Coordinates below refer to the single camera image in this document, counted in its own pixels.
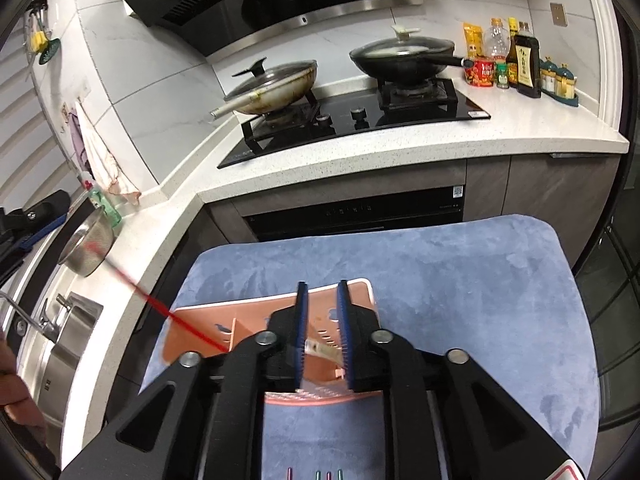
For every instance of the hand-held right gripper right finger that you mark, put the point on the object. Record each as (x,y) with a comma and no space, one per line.
(345,335)

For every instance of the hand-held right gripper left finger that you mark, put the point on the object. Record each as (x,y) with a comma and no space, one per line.
(300,332)

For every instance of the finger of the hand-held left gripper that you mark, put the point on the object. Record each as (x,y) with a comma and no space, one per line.
(11,260)
(42,210)

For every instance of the pink perforated utensil holder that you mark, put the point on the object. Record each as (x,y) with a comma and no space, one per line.
(225,312)

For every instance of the red chopstick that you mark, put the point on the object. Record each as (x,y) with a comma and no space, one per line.
(190,324)

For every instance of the person's left hand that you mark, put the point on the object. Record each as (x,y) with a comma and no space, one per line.
(20,390)

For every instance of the steel colander bowl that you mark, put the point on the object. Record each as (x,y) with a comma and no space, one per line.
(87,245)

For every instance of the green dish soap bottle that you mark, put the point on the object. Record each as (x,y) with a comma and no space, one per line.
(107,207)

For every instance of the steel faucet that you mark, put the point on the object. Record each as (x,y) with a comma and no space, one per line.
(35,322)

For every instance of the purple hanging cloth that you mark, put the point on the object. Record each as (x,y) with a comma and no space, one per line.
(77,142)

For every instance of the window blinds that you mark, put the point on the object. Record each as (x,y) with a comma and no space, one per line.
(30,135)

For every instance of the white pink hanging cloth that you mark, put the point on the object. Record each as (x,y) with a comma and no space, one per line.
(102,157)

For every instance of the steel kitchen sink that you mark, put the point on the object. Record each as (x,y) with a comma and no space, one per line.
(70,355)

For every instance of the blue plush mat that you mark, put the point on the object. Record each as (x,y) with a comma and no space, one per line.
(450,285)

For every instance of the black built-in oven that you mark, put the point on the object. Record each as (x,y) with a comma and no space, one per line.
(350,212)

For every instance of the green hanging scrubber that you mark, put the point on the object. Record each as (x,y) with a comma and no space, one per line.
(50,51)

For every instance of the yellow hanging sponge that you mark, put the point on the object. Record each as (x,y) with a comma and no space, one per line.
(37,41)

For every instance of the black glass gas stove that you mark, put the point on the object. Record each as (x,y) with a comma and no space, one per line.
(425,116)

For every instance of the dark kitchen cabinet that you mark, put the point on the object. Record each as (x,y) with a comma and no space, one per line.
(540,200)

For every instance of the steel wok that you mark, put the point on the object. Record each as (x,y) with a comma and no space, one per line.
(280,95)

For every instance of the glass lid with black knob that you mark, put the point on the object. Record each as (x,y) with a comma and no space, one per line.
(280,71)

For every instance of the black wok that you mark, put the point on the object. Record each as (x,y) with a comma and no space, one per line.
(400,70)

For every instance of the glass lid with white knob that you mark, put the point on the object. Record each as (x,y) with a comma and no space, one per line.
(400,46)

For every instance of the red seasoning tub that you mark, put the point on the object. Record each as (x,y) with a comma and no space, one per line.
(480,72)

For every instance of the small green-capped jar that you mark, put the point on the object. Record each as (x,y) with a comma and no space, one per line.
(502,77)

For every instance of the yellow seasoning packet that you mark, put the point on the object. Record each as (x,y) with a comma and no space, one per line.
(472,40)

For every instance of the dark soy sauce bottle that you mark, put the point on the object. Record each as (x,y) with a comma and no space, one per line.
(528,67)

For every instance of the clear plastic bottle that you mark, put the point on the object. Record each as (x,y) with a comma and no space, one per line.
(496,42)

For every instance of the green seasoning jar rack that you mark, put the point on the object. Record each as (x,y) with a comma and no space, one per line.
(560,85)

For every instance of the yellow-label sauce bottle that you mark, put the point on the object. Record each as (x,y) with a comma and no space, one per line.
(512,45)

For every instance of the brown wall switch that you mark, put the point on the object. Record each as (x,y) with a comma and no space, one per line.
(558,14)

